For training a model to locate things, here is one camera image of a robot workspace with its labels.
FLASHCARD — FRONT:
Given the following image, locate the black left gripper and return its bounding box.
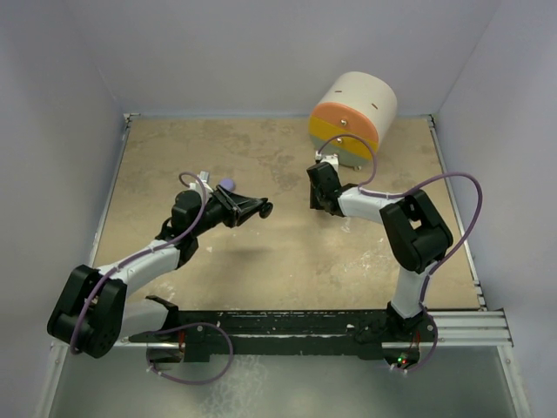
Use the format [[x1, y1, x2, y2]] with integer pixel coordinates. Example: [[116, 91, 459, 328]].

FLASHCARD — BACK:
[[191, 185, 261, 237]]

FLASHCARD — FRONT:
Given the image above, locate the black earbud charging case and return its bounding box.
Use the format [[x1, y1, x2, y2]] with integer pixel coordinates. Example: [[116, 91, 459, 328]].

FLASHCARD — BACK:
[[258, 201, 273, 219]]

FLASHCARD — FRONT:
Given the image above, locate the purple earbud charging case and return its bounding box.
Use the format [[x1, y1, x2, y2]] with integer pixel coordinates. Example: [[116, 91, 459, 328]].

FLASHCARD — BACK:
[[218, 179, 236, 192]]

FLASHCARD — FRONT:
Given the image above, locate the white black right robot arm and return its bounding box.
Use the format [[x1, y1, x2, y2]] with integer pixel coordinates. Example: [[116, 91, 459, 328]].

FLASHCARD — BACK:
[[306, 161, 453, 340]]

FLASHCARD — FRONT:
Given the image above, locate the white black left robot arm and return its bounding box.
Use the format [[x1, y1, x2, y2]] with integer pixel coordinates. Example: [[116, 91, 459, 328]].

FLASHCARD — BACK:
[[47, 185, 273, 358]]

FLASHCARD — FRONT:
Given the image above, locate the round three-drawer storage box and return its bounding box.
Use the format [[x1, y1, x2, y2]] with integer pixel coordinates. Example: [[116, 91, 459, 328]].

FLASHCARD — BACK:
[[308, 71, 398, 167]]

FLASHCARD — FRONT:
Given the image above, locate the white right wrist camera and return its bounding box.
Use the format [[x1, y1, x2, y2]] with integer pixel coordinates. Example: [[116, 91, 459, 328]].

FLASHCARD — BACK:
[[315, 151, 339, 172]]

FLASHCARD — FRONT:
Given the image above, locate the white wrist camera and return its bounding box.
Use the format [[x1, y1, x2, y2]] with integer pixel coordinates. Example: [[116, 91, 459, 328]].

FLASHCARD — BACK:
[[189, 171, 212, 195], [315, 151, 339, 172]]

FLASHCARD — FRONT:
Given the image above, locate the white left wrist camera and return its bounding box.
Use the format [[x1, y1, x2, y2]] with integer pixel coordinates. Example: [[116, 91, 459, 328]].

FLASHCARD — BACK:
[[189, 171, 212, 195]]

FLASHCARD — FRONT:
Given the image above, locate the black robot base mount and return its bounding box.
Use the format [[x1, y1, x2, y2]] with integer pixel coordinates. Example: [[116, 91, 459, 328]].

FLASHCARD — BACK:
[[130, 297, 438, 366]]

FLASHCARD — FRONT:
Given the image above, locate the aluminium frame rail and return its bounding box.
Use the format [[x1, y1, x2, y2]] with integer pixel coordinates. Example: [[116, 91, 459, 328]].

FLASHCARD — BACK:
[[50, 307, 515, 349]]

